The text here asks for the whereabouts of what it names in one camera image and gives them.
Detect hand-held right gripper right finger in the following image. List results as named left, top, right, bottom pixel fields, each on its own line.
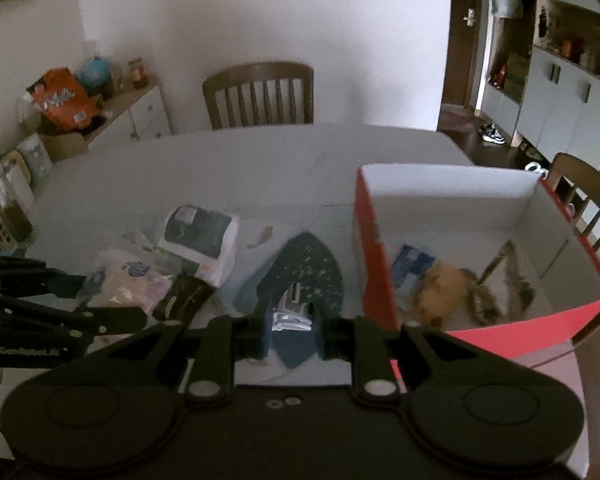
left=312, top=305, right=486, bottom=408

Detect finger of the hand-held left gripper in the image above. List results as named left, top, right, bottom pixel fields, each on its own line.
left=0, top=254, right=107, bottom=302
left=0, top=302, right=148, bottom=342

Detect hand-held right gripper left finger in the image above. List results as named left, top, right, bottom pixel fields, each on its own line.
left=82, top=305, right=276, bottom=408

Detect clear labelled small packet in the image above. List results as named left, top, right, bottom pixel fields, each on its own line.
left=124, top=227, right=157, bottom=253
left=272, top=282, right=313, bottom=333

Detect round white blue-print packet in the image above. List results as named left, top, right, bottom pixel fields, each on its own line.
left=95, top=246, right=176, bottom=311

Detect black packet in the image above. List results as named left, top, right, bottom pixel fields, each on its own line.
left=152, top=272, right=217, bottom=323

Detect red shoe box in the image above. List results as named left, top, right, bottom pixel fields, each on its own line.
left=352, top=162, right=600, bottom=348

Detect blue packet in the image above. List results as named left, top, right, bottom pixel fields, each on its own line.
left=391, top=244, right=437, bottom=293

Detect yellow plush toy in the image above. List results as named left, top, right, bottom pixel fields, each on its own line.
left=412, top=264, right=473, bottom=331

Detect silver brown wrapper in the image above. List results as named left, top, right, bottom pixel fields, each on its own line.
left=467, top=240, right=513, bottom=323

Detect dark blue speckled placemat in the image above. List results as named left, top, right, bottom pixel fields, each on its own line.
left=256, top=231, right=345, bottom=368

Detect glass pitcher with white lid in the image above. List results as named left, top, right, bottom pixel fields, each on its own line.
left=0, top=140, right=35, bottom=243

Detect cardboard box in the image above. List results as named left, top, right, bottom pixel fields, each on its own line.
left=40, top=125, right=88, bottom=163

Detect white side cabinet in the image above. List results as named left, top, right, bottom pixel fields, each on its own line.
left=82, top=77, right=173, bottom=148

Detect orange snack bag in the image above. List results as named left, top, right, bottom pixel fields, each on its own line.
left=26, top=67, right=101, bottom=128

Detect blue globe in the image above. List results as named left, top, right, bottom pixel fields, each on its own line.
left=77, top=56, right=113, bottom=96

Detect brown jar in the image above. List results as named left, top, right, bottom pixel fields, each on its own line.
left=127, top=57, right=148, bottom=90

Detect wooden slat-back chair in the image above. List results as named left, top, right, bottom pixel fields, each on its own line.
left=547, top=152, right=600, bottom=293
left=202, top=61, right=315, bottom=131

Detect dark sneakers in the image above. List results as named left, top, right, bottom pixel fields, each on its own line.
left=481, top=122, right=507, bottom=145

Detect dark wooden door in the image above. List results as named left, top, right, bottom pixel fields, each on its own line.
left=437, top=0, right=496, bottom=111

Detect hanging grey bag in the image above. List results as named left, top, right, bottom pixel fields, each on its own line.
left=490, top=0, right=523, bottom=18

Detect white wood wall cabinet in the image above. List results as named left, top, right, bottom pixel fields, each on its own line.
left=477, top=0, right=600, bottom=186

